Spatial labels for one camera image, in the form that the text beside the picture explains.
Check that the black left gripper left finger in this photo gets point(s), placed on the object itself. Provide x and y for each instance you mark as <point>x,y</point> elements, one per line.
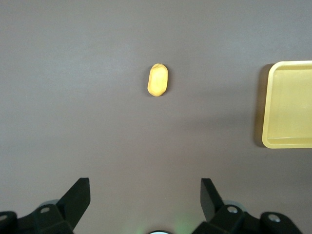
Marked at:
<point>73,204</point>

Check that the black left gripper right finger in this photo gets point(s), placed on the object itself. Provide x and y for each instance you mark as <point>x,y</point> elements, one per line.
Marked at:
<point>212,207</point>

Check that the yellow potato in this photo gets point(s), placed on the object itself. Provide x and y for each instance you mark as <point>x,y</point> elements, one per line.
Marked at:
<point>157,80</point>

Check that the yellow plastic tray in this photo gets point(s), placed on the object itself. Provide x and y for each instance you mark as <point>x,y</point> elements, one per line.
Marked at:
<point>290,104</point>

